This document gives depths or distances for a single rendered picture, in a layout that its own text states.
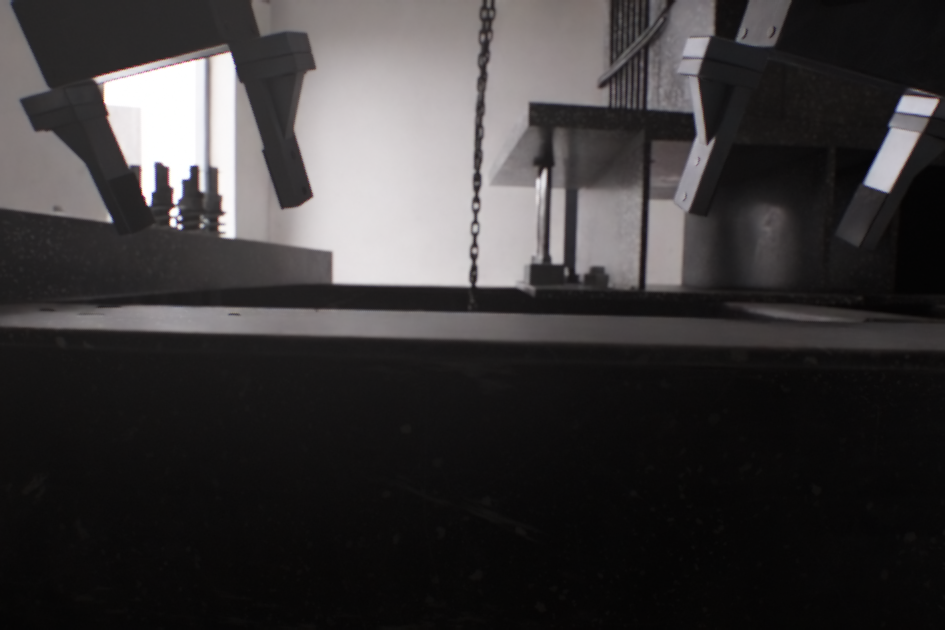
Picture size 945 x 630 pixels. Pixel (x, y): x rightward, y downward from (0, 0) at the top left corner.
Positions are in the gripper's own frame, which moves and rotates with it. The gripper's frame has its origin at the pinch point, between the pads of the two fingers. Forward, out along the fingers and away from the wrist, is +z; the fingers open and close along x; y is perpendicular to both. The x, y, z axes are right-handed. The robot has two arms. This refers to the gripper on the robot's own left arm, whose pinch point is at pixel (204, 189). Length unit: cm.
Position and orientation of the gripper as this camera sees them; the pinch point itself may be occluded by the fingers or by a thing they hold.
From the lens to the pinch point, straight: 39.9
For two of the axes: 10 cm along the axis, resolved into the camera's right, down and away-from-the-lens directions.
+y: 1.0, -4.7, 8.8
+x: -9.8, 1.0, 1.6
